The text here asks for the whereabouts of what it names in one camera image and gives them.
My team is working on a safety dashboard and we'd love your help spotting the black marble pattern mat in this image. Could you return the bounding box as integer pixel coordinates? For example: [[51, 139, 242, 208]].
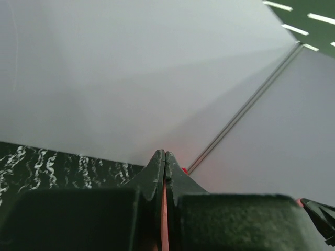
[[1, 142, 143, 211]]

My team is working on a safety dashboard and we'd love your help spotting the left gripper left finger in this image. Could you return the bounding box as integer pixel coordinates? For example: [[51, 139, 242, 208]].
[[1, 150, 165, 250]]

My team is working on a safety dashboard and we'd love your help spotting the pink t shirt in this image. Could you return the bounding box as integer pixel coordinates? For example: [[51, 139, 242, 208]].
[[160, 181, 169, 251]]

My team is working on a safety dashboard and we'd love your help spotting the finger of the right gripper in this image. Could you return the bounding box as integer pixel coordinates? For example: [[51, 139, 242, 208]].
[[299, 198, 334, 246]]

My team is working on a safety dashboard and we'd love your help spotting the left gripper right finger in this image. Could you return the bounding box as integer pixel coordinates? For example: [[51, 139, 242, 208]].
[[165, 152, 325, 250]]

